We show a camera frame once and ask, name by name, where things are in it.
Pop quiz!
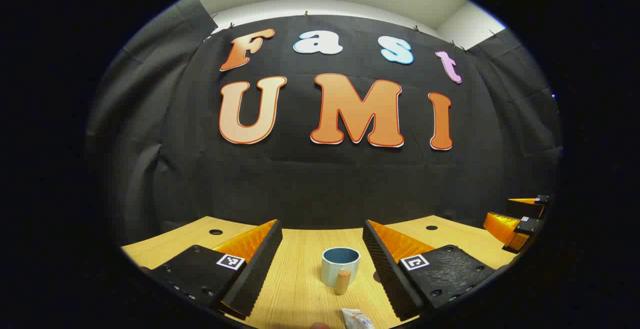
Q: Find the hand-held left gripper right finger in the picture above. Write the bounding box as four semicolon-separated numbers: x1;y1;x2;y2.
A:
362;219;496;322

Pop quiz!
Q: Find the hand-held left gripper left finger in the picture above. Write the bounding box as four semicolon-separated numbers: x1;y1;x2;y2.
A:
143;219;284;320

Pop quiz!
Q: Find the light blue cup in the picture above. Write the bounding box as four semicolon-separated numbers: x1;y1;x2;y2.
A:
321;247;362;295

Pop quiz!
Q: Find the white toothpaste tube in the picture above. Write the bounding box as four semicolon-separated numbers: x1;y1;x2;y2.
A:
341;308;376;329

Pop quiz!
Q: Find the wooden desktop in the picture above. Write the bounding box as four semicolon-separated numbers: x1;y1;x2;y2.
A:
121;214;506;329

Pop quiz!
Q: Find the black backdrop cloth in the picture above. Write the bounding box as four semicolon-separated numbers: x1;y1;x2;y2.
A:
85;0;563;246

